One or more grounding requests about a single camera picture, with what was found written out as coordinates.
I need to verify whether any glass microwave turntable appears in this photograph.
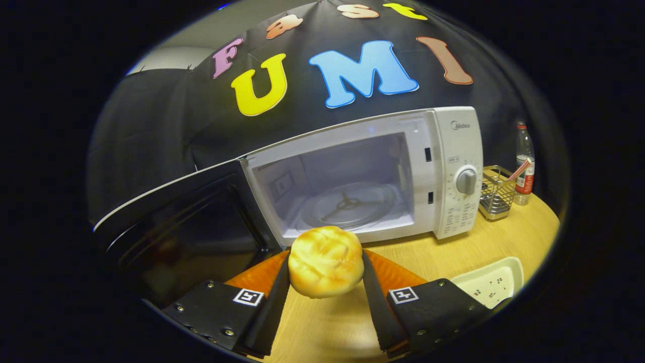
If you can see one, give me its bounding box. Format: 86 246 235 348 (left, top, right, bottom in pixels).
301 181 404 233

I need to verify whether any red striped straw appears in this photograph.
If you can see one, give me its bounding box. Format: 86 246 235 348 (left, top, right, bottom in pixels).
506 158 532 181

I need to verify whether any white microwave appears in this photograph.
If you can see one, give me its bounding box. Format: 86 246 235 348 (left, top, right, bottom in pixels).
92 106 484 308

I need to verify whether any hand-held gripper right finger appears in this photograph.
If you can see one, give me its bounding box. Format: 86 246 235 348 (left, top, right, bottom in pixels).
362 249 492 359

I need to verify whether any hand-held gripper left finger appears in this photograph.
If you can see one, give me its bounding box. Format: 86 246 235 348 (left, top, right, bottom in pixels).
161 250 292 359

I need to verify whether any red label plastic bottle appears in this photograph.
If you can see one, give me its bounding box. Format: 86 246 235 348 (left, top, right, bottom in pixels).
514 121 536 206

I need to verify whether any golden bread bun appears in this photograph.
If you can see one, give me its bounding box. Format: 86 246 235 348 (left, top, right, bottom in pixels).
288 226 365 299

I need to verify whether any black backdrop cloth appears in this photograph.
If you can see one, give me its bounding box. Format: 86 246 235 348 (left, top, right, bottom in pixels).
86 0 570 237

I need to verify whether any metal wire basket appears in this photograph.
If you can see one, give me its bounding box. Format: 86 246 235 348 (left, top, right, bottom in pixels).
479 165 517 221

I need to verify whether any cream speckled rectangular plate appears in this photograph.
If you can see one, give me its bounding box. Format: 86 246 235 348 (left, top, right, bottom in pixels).
450 257 525 310

